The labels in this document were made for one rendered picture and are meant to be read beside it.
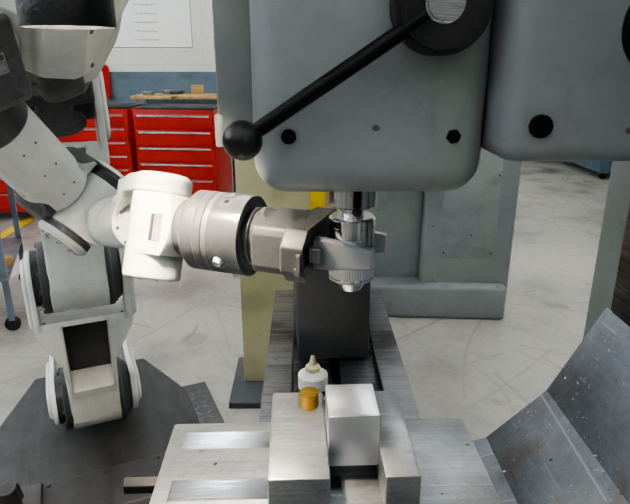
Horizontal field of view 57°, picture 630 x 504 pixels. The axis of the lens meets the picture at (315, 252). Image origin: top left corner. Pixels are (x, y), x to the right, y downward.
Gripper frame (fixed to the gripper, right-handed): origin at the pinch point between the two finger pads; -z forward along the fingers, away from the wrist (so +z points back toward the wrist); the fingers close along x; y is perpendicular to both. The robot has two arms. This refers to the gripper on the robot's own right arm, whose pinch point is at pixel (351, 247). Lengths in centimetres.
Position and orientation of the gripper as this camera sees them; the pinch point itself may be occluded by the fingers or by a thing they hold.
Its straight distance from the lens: 59.0
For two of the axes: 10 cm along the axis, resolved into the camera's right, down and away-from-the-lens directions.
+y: -0.1, 9.5, 3.3
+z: -9.4, -1.2, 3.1
